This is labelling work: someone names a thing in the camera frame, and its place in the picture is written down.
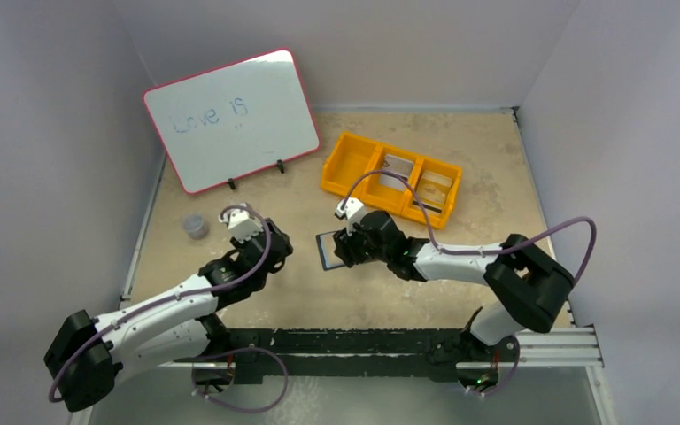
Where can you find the yellow plastic bin tray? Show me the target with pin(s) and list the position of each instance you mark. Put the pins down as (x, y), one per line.
(354, 165)

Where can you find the blue leather card holder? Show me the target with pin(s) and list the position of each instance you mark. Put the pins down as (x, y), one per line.
(326, 249)

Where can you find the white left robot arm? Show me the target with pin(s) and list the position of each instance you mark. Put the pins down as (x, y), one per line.
(89, 356)

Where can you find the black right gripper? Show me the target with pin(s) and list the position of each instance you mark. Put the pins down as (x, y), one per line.
(345, 246)

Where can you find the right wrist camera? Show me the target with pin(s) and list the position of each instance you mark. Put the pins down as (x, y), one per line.
(352, 211)

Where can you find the pink framed whiteboard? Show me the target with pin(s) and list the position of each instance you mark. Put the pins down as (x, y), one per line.
(220, 125)

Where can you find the card in bin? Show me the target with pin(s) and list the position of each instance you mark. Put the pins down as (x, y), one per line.
(433, 190)
(401, 167)

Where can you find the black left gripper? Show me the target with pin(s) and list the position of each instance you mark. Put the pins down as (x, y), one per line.
(278, 245)

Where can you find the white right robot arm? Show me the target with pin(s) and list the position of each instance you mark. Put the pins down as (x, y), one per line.
(530, 286)

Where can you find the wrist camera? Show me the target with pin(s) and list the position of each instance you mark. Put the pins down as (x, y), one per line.
(241, 222)
(352, 211)

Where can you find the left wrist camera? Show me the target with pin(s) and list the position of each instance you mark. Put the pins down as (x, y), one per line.
(241, 222)

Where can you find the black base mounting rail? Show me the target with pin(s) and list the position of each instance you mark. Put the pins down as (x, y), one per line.
(441, 355)

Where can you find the card in middle bin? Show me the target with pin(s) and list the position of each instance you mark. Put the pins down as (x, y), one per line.
(401, 167)

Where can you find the aluminium frame rail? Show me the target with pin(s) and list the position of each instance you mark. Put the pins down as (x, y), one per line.
(562, 347)

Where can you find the small clear plastic cup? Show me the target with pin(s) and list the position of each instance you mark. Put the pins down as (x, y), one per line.
(195, 226)

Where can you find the card in right bin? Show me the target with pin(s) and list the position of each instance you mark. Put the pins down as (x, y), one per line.
(433, 190)

